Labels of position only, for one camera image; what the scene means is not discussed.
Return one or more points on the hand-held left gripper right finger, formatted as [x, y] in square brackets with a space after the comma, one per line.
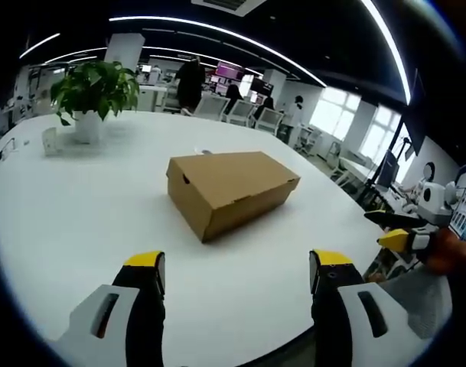
[347, 329]

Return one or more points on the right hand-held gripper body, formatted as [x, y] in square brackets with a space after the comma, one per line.
[437, 202]

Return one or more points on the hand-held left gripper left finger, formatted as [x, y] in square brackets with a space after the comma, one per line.
[114, 329]

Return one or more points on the brown cardboard shoe box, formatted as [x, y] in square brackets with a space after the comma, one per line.
[232, 187]

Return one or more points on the person's right hand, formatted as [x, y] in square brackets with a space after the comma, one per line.
[452, 252]

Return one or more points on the dark computer monitor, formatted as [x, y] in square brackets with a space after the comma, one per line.
[387, 170]

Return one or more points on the person's grey trouser leg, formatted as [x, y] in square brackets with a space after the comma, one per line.
[420, 298]

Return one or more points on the long ceiling light strip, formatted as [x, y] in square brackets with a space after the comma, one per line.
[225, 32]
[389, 42]

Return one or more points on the pink lit screen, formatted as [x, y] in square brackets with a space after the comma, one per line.
[229, 71]

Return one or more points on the green potted plant white pot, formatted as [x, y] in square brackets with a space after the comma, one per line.
[93, 88]

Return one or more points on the ceiling air vent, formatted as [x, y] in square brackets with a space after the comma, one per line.
[227, 4]

